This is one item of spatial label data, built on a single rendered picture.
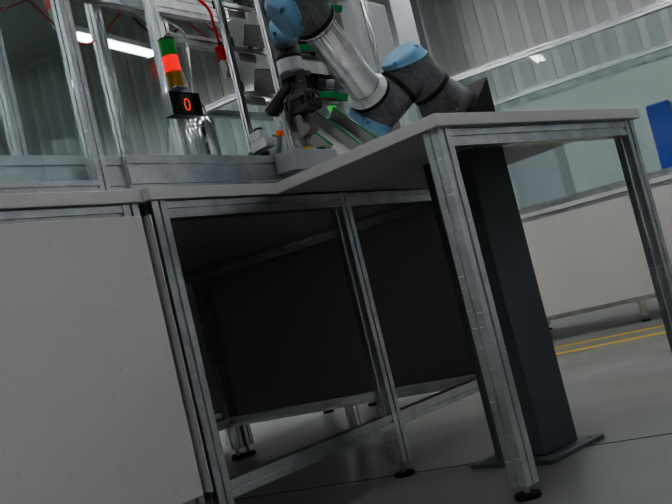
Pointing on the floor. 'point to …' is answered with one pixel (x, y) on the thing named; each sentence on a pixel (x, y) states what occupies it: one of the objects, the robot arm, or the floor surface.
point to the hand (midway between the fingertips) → (303, 144)
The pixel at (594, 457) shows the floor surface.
